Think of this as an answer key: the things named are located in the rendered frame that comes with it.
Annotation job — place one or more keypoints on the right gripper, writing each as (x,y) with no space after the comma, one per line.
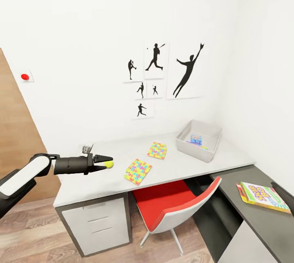
(286,196)

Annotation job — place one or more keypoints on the jigsaw puzzle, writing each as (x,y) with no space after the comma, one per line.
(137,171)
(158,150)

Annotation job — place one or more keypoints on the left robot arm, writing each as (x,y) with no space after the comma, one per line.
(18,183)

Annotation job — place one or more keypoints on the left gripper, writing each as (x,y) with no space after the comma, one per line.
(86,164)

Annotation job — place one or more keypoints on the tennis ball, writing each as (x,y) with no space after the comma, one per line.
(109,164)

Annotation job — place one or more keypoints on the board game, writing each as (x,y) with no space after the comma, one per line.
(197,145)
(196,139)
(262,196)

